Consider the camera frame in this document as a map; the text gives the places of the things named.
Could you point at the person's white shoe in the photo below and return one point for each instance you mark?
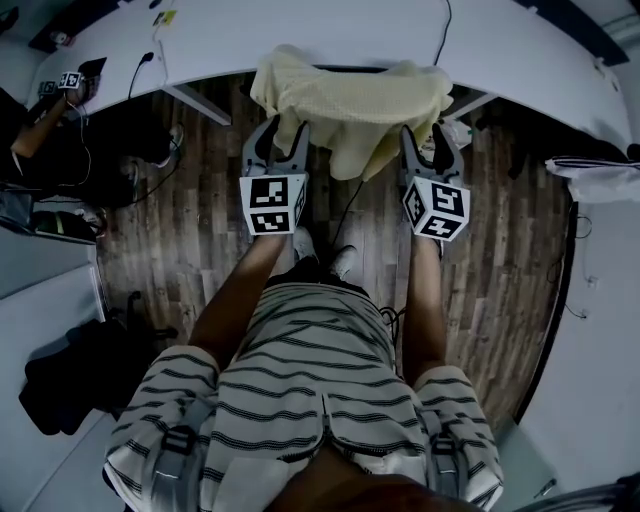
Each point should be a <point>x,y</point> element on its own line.
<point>302,242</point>
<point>344,260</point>

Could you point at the person's right forearm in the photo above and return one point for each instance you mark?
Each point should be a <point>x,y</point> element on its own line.
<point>425,310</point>

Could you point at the person's left forearm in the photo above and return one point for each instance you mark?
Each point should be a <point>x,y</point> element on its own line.
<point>240,295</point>

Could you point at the white wall socket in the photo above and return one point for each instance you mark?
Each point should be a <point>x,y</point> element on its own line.
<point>592,281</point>

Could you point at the black office chair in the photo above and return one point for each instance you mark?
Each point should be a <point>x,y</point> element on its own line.
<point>80,375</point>

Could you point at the person's left white shoe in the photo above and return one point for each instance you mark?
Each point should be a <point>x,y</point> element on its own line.
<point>302,242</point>

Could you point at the person's right white shoe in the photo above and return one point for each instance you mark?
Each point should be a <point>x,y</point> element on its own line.
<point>344,260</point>

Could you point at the pale yellow clothes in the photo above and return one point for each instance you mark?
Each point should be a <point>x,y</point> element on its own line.
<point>350,100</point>

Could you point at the person's black shorts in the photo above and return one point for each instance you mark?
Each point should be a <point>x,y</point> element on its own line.
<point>310,275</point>

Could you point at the person's striped shirt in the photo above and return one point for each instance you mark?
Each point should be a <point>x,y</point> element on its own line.
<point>310,360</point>

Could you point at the black booklet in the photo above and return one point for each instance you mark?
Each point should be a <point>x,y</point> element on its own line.
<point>94,66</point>

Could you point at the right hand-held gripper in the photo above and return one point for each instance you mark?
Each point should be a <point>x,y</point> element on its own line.
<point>440,210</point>

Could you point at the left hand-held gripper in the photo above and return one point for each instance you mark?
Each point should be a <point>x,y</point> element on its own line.
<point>270,202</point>

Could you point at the clear water bottle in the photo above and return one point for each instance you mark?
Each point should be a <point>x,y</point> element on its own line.
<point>60,38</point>

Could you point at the small yellow card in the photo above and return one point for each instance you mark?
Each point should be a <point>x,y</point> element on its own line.
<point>167,17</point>

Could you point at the person's head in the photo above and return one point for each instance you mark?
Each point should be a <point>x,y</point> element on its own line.
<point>380,492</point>

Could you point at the grey desk divider panel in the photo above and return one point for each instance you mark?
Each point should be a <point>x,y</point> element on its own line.
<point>575,30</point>

